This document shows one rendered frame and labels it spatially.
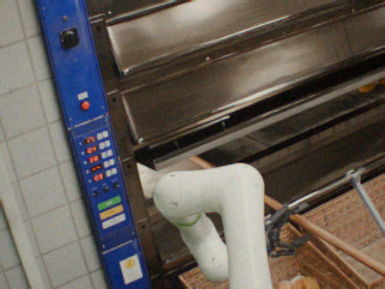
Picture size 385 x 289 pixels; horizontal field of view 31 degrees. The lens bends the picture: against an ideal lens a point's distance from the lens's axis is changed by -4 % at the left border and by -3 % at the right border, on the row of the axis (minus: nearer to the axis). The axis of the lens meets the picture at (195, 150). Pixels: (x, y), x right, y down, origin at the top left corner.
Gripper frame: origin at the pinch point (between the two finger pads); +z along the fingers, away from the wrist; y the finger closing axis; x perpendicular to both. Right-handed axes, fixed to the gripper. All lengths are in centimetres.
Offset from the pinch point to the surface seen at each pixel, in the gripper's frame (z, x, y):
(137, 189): -35, -53, -7
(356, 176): 36.6, -14.7, 3.3
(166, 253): -30, -51, 23
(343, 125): 64, -53, 3
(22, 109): -69, -53, -51
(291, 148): 35, -53, 3
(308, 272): 26, -38, 54
